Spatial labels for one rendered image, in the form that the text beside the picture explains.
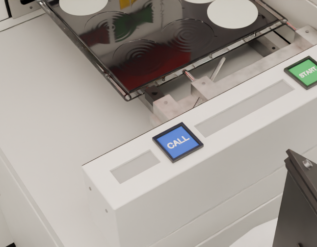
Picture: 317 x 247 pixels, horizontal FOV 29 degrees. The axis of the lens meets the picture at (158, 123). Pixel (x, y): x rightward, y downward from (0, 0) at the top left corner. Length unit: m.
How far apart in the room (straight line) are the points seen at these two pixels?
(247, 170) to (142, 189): 0.21
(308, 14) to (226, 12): 0.16
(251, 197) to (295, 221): 0.28
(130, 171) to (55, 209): 0.19
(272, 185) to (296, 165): 0.37
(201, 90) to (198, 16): 0.22
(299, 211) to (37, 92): 0.62
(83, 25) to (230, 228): 0.48
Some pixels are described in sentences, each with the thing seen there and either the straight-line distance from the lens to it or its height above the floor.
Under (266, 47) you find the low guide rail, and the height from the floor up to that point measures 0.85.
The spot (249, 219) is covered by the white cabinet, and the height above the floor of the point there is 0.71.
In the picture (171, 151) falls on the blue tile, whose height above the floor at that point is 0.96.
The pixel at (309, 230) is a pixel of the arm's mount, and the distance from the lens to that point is 0.79.
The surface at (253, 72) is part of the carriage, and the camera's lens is 1.15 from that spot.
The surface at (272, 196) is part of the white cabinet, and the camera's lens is 1.15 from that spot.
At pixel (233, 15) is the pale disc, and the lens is 1.24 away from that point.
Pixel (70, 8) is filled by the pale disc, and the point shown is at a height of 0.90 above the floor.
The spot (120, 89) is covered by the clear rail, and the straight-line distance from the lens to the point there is 1.08.
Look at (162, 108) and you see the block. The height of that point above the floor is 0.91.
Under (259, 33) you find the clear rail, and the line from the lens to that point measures 1.20.
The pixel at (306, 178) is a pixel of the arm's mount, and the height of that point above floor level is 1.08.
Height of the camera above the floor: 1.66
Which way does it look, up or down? 48 degrees down
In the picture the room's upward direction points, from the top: 3 degrees counter-clockwise
